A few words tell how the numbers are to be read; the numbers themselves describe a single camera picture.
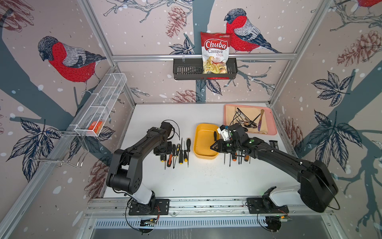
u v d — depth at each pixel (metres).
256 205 0.73
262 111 1.14
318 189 0.41
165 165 0.88
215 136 1.00
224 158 0.90
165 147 0.75
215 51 0.82
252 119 1.10
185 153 0.92
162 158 0.90
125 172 0.45
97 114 0.74
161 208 0.73
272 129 1.04
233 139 0.69
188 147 0.95
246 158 0.91
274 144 0.95
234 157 0.90
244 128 1.04
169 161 0.88
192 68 1.07
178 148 0.93
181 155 0.91
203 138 0.99
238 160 0.89
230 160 0.90
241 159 0.90
